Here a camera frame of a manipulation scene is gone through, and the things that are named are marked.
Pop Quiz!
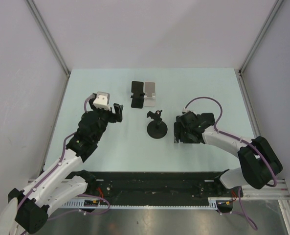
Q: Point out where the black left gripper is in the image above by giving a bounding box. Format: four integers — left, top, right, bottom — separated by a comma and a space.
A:
89, 100, 123, 141

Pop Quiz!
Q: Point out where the blue phone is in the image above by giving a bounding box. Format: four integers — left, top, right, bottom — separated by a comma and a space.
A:
174, 122, 182, 143

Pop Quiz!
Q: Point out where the black folding phone stand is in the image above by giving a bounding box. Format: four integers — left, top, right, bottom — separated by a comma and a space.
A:
131, 81, 144, 109

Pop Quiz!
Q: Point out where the black round-base phone stand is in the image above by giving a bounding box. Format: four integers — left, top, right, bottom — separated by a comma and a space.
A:
146, 110, 168, 139

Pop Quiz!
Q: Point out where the white folding phone stand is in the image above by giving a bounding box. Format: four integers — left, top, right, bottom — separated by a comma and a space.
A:
143, 82, 156, 107

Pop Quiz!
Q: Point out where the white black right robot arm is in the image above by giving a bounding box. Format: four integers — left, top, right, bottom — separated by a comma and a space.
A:
174, 111, 283, 196

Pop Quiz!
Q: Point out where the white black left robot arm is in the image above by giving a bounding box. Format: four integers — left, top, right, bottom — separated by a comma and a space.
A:
8, 103, 123, 234

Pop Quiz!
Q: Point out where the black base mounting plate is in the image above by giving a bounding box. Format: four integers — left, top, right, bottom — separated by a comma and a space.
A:
87, 172, 243, 207

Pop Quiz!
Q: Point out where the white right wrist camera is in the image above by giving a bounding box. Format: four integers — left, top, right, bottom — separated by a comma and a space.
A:
181, 107, 190, 114

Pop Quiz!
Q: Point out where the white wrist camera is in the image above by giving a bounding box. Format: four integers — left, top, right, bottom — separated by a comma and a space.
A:
181, 107, 190, 114
85, 92, 111, 111

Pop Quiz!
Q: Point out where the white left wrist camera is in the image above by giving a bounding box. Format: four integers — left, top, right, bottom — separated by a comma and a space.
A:
85, 92, 111, 111

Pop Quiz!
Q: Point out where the aluminium corner frame post right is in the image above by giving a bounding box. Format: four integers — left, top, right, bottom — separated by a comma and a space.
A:
239, 0, 286, 76

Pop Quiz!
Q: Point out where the aluminium corner frame post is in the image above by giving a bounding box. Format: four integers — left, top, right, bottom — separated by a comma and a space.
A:
24, 0, 71, 78
239, 0, 286, 76

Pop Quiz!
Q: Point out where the white slotted cable duct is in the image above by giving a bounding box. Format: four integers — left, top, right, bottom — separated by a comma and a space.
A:
59, 197, 238, 211

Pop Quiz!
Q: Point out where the aluminium rail right side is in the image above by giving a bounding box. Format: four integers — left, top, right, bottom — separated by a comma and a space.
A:
235, 70, 290, 234

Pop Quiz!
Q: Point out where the aluminium corner frame post left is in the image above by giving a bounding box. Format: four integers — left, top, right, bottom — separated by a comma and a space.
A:
24, 0, 71, 78

